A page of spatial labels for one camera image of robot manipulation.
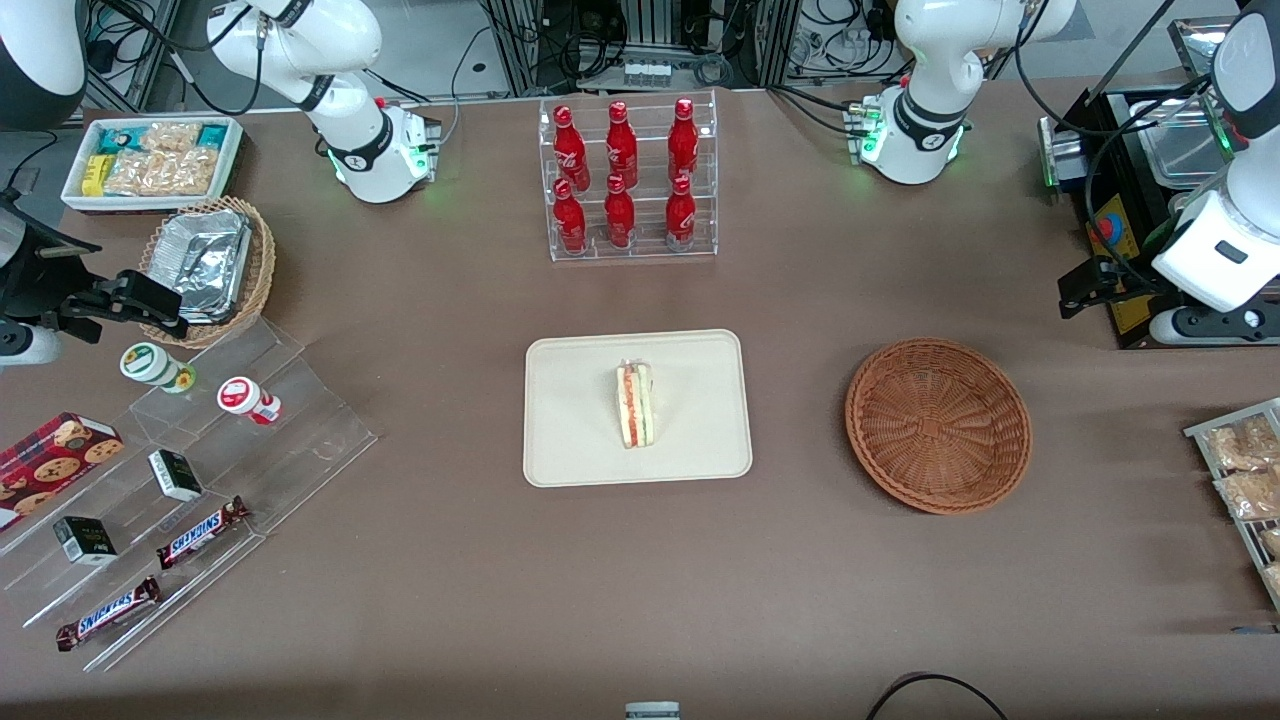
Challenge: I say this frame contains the red cookie box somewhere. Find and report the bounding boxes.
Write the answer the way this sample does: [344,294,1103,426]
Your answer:
[0,412,125,533]

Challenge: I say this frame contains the triangle sandwich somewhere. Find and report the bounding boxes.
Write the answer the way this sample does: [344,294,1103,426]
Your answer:
[614,360,656,450]

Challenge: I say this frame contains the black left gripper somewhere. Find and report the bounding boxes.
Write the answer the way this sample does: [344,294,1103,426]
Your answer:
[1058,254,1167,321]

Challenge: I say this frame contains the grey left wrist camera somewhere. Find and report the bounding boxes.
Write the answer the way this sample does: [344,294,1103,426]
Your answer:
[1149,305,1280,348]

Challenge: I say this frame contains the black food warmer machine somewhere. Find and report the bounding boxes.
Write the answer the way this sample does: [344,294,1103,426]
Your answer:
[1062,15,1280,351]

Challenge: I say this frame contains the snickers bar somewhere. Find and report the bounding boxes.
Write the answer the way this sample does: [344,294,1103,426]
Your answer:
[55,576,163,653]
[156,496,251,571]

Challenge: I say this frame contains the brown round wicker basket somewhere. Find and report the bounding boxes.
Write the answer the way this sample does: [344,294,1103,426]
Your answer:
[845,338,1033,516]

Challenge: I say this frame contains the red lid yogurt cup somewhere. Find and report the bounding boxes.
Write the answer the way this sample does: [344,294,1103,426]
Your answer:
[217,376,283,426]

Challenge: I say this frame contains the black floor cable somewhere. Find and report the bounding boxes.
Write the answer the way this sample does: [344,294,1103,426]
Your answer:
[865,673,1011,720]

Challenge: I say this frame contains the red cola bottle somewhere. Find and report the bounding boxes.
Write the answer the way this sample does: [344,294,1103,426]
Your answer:
[553,178,588,255]
[604,173,637,250]
[667,97,700,184]
[665,175,697,252]
[553,104,589,189]
[605,100,639,187]

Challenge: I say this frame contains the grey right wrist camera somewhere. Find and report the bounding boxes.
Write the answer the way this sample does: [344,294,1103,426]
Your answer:
[0,320,63,367]

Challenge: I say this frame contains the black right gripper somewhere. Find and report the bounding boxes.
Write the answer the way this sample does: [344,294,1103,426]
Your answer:
[3,238,190,347]

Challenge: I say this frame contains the white snack bin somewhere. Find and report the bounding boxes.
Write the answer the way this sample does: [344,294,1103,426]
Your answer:
[60,116,246,216]

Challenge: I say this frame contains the clear bag of pastry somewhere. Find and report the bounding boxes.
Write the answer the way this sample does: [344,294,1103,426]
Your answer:
[1214,468,1280,522]
[1204,414,1280,473]

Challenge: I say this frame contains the aluminium frame rack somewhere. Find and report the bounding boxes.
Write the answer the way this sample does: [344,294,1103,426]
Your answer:
[480,0,806,98]

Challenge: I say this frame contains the silver box with green light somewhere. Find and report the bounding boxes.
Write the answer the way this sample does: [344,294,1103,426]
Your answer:
[1038,115,1101,193]

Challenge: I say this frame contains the small black box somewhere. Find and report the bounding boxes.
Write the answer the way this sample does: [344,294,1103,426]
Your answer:
[148,449,204,503]
[52,516,118,567]

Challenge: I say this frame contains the beige rectangular tray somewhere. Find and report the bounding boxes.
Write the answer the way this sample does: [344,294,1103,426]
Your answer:
[523,329,754,489]

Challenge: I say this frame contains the clear acrylic bottle rack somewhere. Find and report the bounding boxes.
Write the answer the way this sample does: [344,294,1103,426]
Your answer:
[538,88,719,263]

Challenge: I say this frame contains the green lid yogurt cup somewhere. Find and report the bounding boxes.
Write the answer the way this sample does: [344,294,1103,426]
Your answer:
[120,342,197,394]

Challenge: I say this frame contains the clear acrylic step display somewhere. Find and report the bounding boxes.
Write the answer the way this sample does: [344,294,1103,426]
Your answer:
[0,317,379,673]

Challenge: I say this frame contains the light oval wicker basket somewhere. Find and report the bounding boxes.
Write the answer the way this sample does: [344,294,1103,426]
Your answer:
[138,195,277,350]

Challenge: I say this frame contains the silver foil containers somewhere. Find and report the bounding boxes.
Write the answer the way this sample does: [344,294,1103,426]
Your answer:
[150,208,253,326]

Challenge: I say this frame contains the steel warmer pan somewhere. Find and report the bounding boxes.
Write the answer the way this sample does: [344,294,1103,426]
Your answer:
[1130,93,1236,191]

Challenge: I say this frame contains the clear bag of crackers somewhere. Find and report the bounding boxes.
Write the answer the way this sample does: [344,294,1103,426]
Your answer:
[104,147,220,197]

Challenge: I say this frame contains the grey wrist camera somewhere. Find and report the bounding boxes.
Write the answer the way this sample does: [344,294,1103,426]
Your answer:
[1149,305,1280,348]
[0,320,63,367]

